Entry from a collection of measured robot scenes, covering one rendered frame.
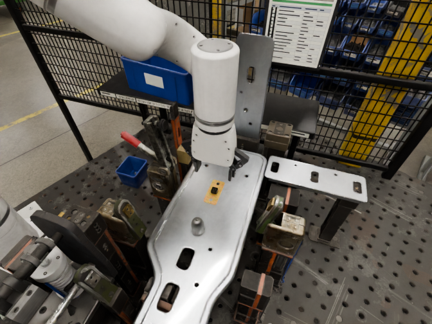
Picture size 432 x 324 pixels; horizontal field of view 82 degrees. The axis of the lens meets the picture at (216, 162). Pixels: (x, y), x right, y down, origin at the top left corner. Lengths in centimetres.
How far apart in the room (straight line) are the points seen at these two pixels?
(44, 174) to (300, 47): 217
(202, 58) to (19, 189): 224
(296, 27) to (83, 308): 100
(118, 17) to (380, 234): 108
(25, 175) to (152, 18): 231
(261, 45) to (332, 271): 76
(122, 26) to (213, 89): 17
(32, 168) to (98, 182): 145
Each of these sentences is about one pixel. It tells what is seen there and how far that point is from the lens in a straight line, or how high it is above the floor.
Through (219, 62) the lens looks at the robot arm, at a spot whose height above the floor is 139.
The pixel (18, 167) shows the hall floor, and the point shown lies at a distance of 273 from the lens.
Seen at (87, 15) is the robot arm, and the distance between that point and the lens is 41.
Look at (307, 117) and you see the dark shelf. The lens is 98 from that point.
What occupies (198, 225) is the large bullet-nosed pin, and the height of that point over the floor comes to 104.
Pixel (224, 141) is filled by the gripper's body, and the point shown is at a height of 122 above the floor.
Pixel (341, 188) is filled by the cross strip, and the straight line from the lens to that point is 81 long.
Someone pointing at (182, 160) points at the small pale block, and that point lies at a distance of 77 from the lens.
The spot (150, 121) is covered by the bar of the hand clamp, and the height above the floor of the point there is 121.
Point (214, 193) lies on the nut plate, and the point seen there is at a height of 100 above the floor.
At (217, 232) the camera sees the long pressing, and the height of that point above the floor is 100.
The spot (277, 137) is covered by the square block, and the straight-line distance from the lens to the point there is 83.
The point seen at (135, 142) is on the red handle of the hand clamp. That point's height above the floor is 113.
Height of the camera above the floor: 157
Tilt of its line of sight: 46 degrees down
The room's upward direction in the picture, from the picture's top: straight up
